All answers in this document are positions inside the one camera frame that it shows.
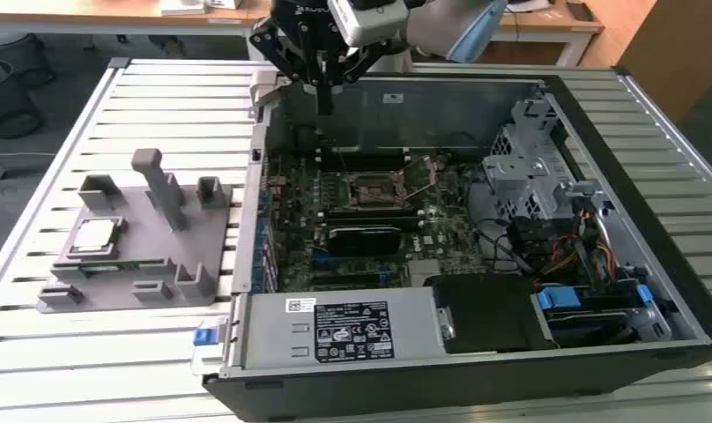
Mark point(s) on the thin metal locking lever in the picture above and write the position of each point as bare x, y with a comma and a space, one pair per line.
343, 162

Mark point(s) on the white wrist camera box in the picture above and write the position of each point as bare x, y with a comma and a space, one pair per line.
369, 22

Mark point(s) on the black plastic shroud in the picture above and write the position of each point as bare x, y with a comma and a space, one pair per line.
486, 308

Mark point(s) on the silver power supply unit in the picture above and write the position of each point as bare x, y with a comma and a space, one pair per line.
274, 330

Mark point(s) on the hard disk in blue carrier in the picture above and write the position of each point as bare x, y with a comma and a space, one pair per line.
560, 299

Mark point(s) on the silver disk bay cage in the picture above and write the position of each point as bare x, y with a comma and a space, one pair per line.
518, 172

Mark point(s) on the silver CPU green board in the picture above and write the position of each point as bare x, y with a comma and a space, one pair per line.
98, 233

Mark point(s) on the green motherboard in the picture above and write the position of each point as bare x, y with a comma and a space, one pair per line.
450, 202

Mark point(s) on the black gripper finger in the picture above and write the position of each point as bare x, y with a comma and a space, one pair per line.
357, 61
277, 48

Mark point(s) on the black mesh bin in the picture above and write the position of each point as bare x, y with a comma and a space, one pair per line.
27, 53
10, 106

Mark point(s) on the CPU socket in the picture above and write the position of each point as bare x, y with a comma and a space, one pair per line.
369, 189

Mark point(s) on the wooden cabinet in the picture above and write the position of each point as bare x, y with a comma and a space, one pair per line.
674, 53

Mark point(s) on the white book stack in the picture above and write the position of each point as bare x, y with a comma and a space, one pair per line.
183, 8

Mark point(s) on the wooden desk white frame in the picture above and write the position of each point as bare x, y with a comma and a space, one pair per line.
98, 20
538, 26

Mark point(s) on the green RAM stick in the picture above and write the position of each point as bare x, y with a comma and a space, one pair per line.
113, 265

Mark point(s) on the grey parts rack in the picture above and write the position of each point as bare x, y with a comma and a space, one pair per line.
157, 247

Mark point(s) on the white box blue print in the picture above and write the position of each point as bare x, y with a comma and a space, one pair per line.
222, 3

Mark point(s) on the black plastic fan duct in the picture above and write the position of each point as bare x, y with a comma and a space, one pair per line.
530, 238

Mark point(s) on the blue case latch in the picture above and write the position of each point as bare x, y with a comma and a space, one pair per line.
203, 337

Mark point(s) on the black open PC case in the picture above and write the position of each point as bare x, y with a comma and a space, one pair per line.
391, 396

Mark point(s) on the silver finned heatsink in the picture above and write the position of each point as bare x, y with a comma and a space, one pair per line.
423, 271

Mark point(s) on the black phone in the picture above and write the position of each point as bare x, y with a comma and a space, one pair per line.
580, 11

